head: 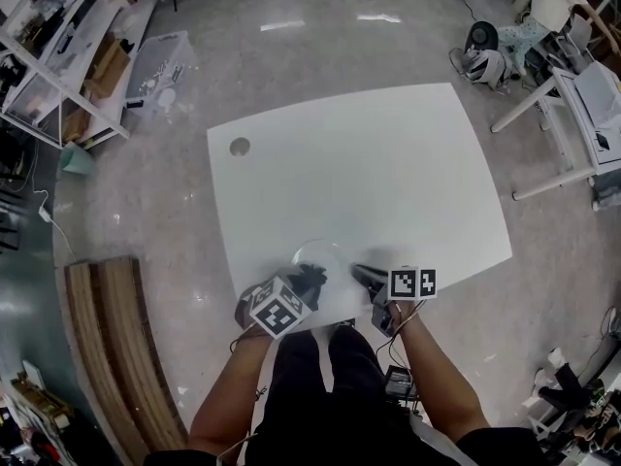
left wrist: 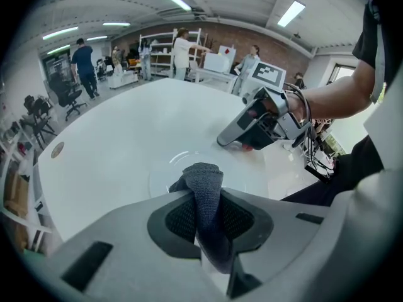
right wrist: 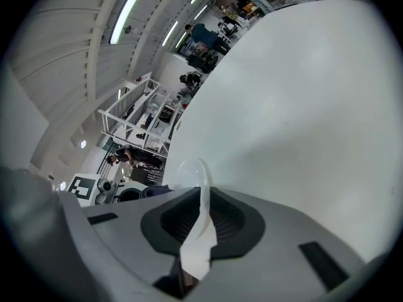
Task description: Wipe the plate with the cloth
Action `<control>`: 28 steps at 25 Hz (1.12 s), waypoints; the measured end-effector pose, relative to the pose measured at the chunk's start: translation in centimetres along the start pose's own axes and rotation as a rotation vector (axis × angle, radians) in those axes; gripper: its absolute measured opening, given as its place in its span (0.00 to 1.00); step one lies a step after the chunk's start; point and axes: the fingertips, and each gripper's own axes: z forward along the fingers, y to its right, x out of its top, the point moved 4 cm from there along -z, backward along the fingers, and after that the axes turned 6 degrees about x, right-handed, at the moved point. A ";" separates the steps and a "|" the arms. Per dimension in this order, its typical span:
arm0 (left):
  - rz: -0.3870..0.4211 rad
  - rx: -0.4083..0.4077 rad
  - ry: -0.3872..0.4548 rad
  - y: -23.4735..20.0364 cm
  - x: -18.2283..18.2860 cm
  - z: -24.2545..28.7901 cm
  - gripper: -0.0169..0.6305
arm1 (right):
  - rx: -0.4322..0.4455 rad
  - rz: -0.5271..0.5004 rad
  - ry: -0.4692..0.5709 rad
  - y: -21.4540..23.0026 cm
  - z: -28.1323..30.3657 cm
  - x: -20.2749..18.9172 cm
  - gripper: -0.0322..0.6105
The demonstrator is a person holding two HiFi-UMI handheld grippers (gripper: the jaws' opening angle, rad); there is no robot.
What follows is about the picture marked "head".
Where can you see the stack of curved wooden boards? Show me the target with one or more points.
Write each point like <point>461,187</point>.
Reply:
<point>116,338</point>

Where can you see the person's right forearm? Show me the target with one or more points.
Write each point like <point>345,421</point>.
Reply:
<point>436,381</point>

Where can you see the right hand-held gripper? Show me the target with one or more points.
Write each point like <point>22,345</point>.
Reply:
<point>402,284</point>

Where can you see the white grey backpack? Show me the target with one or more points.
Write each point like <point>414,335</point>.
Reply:
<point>485,63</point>

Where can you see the white desk with legs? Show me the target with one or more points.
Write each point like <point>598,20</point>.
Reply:
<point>572,129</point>

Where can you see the green waste bin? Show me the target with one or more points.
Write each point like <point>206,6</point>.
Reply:
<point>75,159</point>

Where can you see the clear plastic storage box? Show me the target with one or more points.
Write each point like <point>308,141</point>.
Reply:
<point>160,73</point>

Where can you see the clear round plate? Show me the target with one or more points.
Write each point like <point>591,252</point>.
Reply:
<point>317,250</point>

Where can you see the brown cardboard box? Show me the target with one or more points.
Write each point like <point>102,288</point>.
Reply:
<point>107,66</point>

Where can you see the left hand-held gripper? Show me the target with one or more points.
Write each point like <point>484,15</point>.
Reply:
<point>279,313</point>

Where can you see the black waist-worn device box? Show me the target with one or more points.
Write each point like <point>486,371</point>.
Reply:
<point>400,381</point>

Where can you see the black round floor fan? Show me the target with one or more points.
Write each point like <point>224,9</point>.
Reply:
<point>482,34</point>

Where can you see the person's left forearm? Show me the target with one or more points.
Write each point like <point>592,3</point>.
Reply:
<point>228,396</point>

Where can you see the dark cloth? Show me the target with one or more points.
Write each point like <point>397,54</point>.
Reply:
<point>310,277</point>

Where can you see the person's black trousers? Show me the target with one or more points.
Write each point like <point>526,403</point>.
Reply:
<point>339,372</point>

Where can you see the white metal shelf rack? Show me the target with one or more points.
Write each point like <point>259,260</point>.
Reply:
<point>58,51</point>

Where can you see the person's black shirt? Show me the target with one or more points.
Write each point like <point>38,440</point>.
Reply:
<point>349,440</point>

